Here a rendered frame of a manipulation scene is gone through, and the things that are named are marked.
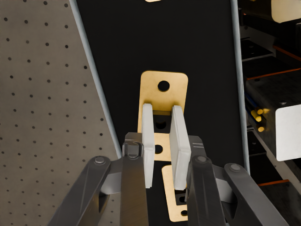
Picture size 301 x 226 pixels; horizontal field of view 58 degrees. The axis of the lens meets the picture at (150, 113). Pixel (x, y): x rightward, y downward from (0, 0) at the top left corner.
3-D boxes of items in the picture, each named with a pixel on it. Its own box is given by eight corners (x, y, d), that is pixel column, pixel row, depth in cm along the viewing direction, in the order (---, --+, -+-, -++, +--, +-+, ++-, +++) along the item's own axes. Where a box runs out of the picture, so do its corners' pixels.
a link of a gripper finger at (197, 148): (192, 179, 15) (247, 183, 15) (184, 134, 19) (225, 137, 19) (189, 201, 15) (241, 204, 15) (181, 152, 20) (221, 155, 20)
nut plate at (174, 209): (200, 216, 34) (202, 224, 32) (170, 220, 34) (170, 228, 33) (195, 160, 30) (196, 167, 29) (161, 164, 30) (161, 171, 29)
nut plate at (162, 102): (176, 159, 25) (178, 167, 24) (135, 157, 25) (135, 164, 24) (188, 72, 22) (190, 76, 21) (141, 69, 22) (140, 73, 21)
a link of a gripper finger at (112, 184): (140, 198, 15) (87, 196, 15) (141, 150, 20) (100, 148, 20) (142, 177, 15) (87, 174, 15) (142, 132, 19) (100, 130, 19)
